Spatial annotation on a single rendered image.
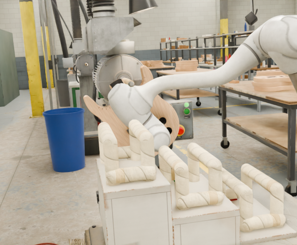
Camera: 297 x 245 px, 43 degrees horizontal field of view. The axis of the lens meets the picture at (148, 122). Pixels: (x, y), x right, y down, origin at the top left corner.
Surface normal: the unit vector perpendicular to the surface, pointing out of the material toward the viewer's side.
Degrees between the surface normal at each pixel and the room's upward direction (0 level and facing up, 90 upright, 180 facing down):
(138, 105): 89
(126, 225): 90
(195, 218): 90
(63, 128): 93
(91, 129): 72
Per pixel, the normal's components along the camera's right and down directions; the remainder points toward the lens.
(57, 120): -0.12, 0.25
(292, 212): -0.06, -0.98
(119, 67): 0.17, 0.04
